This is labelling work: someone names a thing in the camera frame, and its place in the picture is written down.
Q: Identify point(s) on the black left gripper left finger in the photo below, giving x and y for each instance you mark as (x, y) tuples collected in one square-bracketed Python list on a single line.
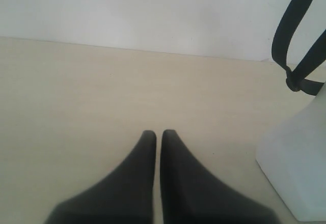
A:
[(123, 196)]

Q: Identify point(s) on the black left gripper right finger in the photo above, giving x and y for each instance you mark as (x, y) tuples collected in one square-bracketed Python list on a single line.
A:
[(191, 194)]

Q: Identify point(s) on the black helmet with tinted visor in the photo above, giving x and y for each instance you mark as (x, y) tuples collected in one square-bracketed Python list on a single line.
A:
[(296, 79)]

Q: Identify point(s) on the white mannequin head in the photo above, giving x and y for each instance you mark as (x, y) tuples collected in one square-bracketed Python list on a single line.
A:
[(292, 157)]

